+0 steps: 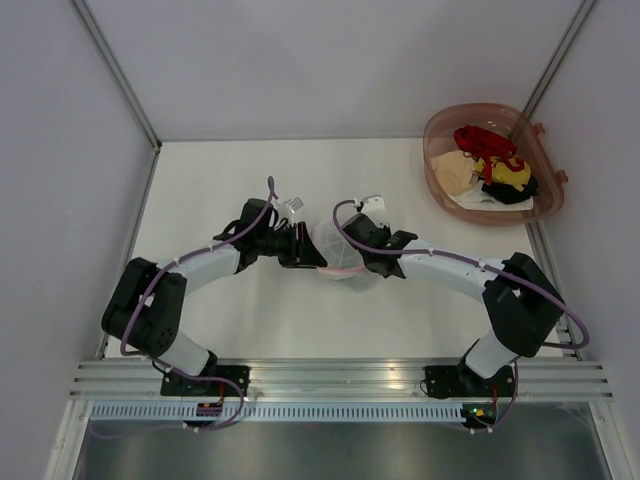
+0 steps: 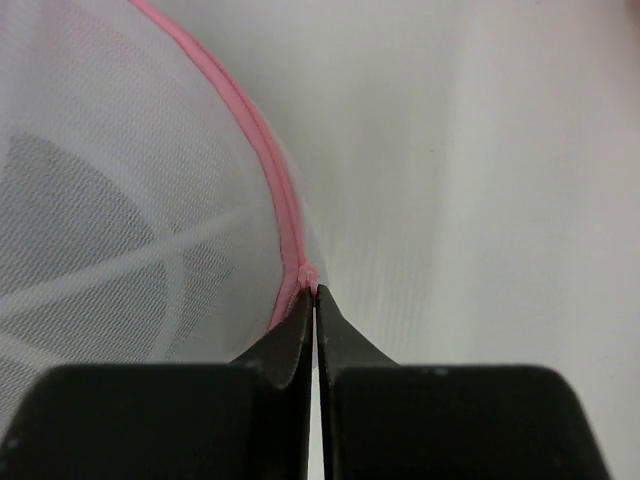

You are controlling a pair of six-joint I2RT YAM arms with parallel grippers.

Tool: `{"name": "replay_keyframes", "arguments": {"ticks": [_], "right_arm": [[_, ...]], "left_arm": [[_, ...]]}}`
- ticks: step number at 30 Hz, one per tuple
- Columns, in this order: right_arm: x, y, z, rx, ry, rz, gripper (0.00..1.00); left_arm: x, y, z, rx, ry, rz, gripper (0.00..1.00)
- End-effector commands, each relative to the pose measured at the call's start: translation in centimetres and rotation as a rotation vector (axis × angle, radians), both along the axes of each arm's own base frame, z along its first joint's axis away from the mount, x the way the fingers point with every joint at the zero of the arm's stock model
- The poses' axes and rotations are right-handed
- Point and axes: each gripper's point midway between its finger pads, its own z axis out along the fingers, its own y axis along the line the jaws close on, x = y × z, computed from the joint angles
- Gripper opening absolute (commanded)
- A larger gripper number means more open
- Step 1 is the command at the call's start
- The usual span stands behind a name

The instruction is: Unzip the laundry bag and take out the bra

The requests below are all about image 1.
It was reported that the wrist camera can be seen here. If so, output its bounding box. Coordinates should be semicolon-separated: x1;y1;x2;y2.
356;194;389;228
278;197;304;224

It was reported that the aluminium frame rail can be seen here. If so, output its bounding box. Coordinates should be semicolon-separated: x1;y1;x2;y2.
69;357;613;402

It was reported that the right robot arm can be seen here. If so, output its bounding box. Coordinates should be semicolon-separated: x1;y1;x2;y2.
338;213;564;396

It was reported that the white garment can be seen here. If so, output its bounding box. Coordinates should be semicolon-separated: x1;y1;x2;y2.
449;182;534;212

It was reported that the pink translucent plastic basket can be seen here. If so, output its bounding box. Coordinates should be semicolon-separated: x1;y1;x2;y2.
423;103;567;227

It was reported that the yellow garment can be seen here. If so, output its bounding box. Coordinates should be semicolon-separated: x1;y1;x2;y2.
473;156;531;190

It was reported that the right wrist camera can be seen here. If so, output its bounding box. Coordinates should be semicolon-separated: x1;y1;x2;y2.
356;194;389;228

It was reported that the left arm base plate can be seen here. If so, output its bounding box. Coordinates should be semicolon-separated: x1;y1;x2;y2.
160;365;250;418

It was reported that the white slotted cable duct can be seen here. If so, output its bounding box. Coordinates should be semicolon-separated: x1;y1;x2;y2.
90;401;464;423

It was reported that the red garment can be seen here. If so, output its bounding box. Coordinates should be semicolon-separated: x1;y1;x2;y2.
453;125;517;160

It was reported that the white mesh laundry bag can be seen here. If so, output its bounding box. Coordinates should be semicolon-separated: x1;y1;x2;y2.
311;219;380;292

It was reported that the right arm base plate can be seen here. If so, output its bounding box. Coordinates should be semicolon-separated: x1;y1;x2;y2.
423;362;517;434

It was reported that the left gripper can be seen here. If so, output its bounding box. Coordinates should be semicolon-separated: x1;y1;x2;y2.
256;222;327;269

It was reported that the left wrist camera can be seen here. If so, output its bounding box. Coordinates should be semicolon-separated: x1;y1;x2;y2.
278;197;304;224

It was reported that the black garment in basket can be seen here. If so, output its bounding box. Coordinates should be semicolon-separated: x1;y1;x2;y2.
481;176;538;205

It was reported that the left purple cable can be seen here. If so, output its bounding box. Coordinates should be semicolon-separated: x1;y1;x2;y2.
119;175;282;436

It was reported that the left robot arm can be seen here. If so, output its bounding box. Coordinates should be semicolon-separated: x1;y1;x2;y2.
101;198;327;397

